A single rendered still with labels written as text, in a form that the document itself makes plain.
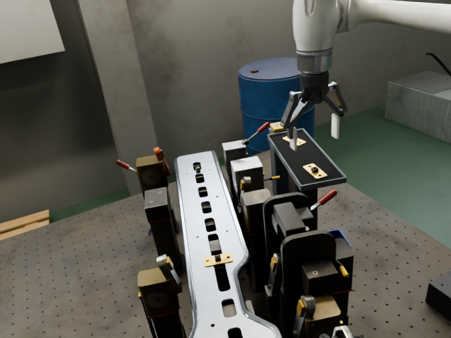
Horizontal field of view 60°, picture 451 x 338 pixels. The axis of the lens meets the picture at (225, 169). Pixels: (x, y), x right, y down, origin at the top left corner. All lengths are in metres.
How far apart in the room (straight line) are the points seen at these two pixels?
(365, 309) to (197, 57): 2.55
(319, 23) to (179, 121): 2.63
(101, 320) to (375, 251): 1.04
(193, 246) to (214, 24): 2.51
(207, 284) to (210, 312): 0.09
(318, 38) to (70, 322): 1.22
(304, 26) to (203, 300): 0.72
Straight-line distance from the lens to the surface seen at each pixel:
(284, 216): 0.98
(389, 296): 1.49
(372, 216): 1.81
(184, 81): 3.43
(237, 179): 1.35
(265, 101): 2.97
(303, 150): 1.33
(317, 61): 1.03
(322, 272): 0.93
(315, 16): 1.00
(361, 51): 4.44
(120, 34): 2.95
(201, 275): 1.12
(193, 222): 1.31
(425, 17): 1.06
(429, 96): 4.08
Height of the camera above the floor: 1.78
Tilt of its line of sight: 30 degrees down
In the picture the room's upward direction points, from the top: 7 degrees counter-clockwise
